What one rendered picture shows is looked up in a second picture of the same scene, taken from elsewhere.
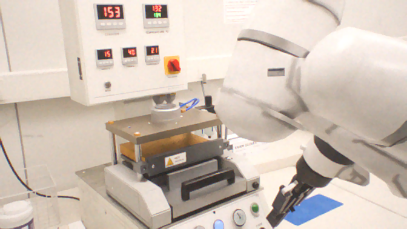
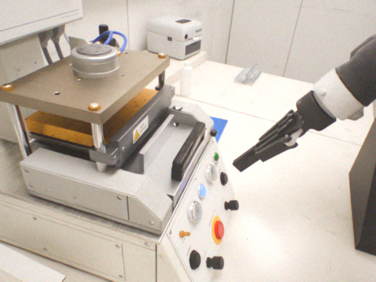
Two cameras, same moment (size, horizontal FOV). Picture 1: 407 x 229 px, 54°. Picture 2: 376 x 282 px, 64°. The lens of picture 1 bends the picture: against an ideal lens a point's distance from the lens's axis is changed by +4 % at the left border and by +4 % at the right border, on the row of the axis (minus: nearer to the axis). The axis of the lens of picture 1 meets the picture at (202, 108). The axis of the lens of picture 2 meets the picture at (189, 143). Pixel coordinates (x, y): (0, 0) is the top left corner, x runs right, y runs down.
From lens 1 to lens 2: 0.58 m
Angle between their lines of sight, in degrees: 41
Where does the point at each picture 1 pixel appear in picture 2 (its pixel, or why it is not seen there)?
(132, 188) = (107, 189)
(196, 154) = (154, 114)
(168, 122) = (109, 75)
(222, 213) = (200, 175)
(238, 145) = not seen: hidden behind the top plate
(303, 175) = (314, 122)
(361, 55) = not seen: outside the picture
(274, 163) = not seen: hidden behind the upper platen
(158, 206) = (160, 203)
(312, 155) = (339, 100)
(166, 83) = (59, 9)
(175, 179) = (148, 155)
